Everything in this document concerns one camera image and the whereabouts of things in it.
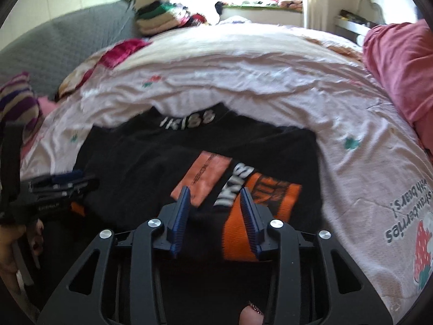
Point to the black and white plush toy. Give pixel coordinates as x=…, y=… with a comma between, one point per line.
x=220, y=8

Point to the striped pillow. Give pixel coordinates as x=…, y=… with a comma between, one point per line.
x=20, y=101

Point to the stack of folded clothes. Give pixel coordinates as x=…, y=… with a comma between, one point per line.
x=159, y=17

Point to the pink strawberry printed blanket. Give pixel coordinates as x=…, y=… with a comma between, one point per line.
x=270, y=91

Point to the pink duvet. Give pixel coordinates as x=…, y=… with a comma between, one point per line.
x=395, y=67

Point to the pink cloth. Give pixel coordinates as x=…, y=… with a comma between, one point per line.
x=45, y=105

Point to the white side table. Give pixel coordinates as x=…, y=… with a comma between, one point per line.
x=351, y=25

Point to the cloud-shaped mirror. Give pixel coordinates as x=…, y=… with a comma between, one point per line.
x=372, y=10

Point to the person's right hand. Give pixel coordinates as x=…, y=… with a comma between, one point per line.
x=251, y=315

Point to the cream curtain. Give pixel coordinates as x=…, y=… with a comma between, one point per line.
x=318, y=0

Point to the grey quilted cushion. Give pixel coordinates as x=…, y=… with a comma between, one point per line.
x=67, y=34

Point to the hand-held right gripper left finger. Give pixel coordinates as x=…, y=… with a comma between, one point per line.
x=179, y=220

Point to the black sweatshirt with orange cuffs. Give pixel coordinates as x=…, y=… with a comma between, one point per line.
x=135, y=162

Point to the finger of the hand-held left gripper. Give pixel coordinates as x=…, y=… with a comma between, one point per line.
x=67, y=189
x=66, y=177

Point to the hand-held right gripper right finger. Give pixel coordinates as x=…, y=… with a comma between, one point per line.
x=251, y=216

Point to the green windowsill mat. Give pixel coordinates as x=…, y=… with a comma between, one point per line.
x=257, y=6

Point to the pile of plush toys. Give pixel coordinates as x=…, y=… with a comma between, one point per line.
x=287, y=4

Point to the person's left hand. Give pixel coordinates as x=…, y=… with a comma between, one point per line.
x=8, y=254

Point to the red and cream blanket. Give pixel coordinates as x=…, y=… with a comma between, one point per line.
x=125, y=49

